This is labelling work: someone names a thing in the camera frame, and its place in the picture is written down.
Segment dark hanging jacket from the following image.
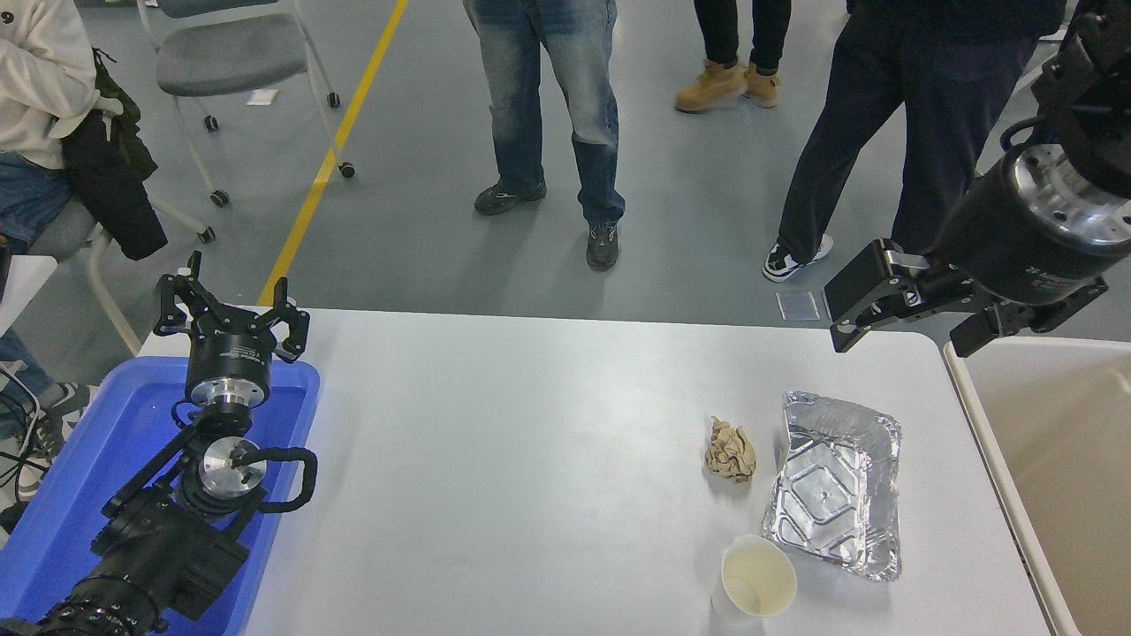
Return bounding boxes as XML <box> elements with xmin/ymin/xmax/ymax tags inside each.
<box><xmin>60</xmin><ymin>49</ymin><xmax>169</xmax><ymax>261</ymax></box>

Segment crumpled tan paper ball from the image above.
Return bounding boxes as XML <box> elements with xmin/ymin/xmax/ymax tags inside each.
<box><xmin>704</xmin><ymin>417</ymin><xmax>758</xmax><ymax>484</ymax></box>

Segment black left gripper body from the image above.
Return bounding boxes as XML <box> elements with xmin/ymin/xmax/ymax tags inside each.
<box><xmin>184</xmin><ymin>318</ymin><xmax>273</xmax><ymax>390</ymax></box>

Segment large pale bin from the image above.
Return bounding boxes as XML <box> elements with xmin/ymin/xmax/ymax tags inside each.
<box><xmin>944</xmin><ymin>336</ymin><xmax>1131</xmax><ymax>636</ymax></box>

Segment silver foil tray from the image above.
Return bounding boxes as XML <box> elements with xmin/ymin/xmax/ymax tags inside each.
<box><xmin>762</xmin><ymin>391</ymin><xmax>903</xmax><ymax>582</ymax></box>

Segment blue plastic tray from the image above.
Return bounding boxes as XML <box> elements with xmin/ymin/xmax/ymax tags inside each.
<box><xmin>0</xmin><ymin>356</ymin><xmax>321</xmax><ymax>636</ymax></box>

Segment white-framed chair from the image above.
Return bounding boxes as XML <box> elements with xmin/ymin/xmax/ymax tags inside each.
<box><xmin>27</xmin><ymin>194</ymin><xmax>217</xmax><ymax>354</ymax></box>

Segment white paper cup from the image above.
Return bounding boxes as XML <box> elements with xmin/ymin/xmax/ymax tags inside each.
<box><xmin>711</xmin><ymin>534</ymin><xmax>798</xmax><ymax>624</ymax></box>

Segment seated person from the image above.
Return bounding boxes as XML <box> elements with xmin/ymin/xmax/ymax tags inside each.
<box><xmin>0</xmin><ymin>0</ymin><xmax>125</xmax><ymax>500</ymax></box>

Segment grey chair with casters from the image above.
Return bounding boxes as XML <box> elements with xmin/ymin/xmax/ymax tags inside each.
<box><xmin>135</xmin><ymin>0</ymin><xmax>356</xmax><ymax>208</ymax></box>

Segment clear floor plate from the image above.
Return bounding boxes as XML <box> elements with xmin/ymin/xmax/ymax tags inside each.
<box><xmin>776</xmin><ymin>290</ymin><xmax>824</xmax><ymax>322</ymax></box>

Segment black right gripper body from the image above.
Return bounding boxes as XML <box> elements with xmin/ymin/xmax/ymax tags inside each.
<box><xmin>928</xmin><ymin>152</ymin><xmax>1131</xmax><ymax>307</ymax></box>

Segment standing person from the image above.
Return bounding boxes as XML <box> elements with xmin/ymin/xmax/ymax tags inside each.
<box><xmin>674</xmin><ymin>0</ymin><xmax>793</xmax><ymax>114</ymax></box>
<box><xmin>461</xmin><ymin>0</ymin><xmax>626</xmax><ymax>271</ymax></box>
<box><xmin>763</xmin><ymin>0</ymin><xmax>1066</xmax><ymax>284</ymax></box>

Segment small white table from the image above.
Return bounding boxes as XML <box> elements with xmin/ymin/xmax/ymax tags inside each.
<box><xmin>0</xmin><ymin>255</ymin><xmax>58</xmax><ymax>337</ymax></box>

